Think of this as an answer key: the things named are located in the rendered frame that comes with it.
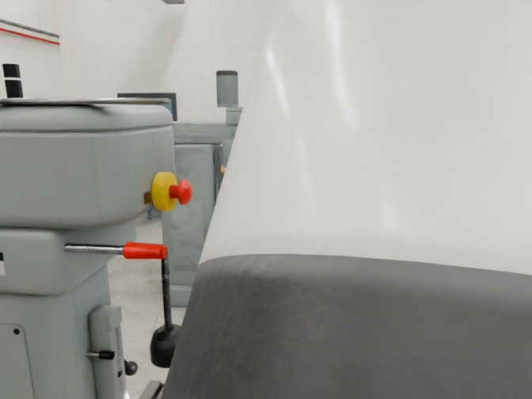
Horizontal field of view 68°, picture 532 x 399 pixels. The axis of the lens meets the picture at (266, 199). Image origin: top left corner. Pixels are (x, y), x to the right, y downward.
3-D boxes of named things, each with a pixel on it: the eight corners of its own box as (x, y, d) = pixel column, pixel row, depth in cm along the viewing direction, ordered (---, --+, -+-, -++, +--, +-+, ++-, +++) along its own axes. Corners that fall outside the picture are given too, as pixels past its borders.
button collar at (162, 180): (179, 205, 64) (176, 169, 63) (165, 215, 58) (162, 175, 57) (167, 205, 64) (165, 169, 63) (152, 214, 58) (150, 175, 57)
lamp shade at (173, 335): (191, 364, 72) (189, 334, 71) (150, 370, 70) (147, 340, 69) (188, 342, 79) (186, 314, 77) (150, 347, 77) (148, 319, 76)
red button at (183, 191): (194, 201, 62) (193, 176, 62) (186, 207, 59) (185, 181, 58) (174, 201, 63) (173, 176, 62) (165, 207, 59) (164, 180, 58)
